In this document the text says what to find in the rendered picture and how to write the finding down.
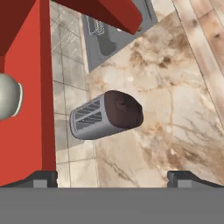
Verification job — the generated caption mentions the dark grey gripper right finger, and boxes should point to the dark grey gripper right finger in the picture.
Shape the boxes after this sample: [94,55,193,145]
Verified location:
[166,171,223,189]

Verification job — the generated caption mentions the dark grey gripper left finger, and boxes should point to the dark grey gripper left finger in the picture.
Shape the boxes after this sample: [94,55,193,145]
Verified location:
[4,171,59,189]

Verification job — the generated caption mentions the red cabinet door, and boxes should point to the red cabinet door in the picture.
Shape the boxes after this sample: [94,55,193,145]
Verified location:
[0,0,57,187]

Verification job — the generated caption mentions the round grey cabinet knob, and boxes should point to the round grey cabinet knob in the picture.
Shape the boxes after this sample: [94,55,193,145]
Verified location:
[0,73,24,121]

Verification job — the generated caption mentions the grey sink basin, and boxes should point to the grey sink basin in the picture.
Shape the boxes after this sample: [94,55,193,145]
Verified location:
[80,0,158,73]

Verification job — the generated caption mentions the grey and brown toaster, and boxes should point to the grey and brown toaster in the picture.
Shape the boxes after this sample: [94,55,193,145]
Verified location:
[68,89,144,141]

